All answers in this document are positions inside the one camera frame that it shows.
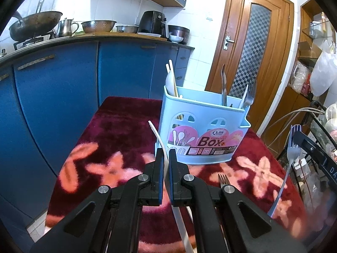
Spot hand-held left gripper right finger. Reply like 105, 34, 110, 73
169, 149, 308, 253

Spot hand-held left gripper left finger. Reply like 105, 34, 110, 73
30, 148, 164, 253

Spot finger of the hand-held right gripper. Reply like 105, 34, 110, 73
294, 131, 329, 170

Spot white plastic chopstick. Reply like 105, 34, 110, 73
148, 120, 195, 253

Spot light blue utensil holder box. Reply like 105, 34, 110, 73
157, 85, 252, 166

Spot white plastic spoon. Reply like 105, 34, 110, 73
240, 84, 249, 108
165, 70, 176, 97

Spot wooden shelf unit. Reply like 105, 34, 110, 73
259, 0, 337, 137

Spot red floral blanket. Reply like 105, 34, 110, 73
45, 96, 308, 253

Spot clear bag of packets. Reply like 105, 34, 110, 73
291, 62, 310, 94

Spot white plastic bag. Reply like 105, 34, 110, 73
309, 50, 337, 97

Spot wooden chopstick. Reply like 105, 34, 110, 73
170, 59, 184, 98
166, 63, 179, 98

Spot white cup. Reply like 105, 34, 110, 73
309, 21, 323, 39

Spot blue kitchen base cabinet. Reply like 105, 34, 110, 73
0, 35, 195, 243

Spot dark rice cooker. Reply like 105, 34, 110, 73
168, 25, 190, 45

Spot wooden door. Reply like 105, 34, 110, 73
205, 0, 294, 133

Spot small metal pot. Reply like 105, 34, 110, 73
116, 25, 139, 34

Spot wooden cutting board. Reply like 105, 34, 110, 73
71, 32, 167, 41

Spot black air fryer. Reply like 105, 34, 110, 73
138, 11, 169, 38

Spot metal colander bowl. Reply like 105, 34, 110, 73
81, 20, 117, 33

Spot stainless steel kettle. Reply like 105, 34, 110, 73
55, 18, 79, 38

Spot gas stove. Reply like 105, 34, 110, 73
13, 33, 56, 50

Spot metal wok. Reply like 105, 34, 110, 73
9, 0, 63, 42

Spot black wire rack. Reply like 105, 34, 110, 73
276, 100, 337, 206

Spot light cables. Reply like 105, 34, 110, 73
266, 107, 327, 156

